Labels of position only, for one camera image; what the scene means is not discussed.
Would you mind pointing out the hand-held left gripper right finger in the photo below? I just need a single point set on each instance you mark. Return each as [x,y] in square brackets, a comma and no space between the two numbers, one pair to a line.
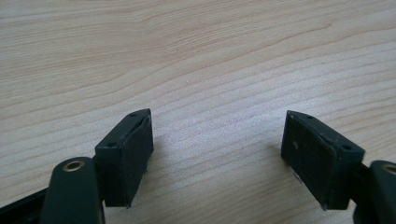
[317,161]

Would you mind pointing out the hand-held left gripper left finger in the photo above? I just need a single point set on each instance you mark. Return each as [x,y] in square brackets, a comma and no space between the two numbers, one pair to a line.
[124,161]

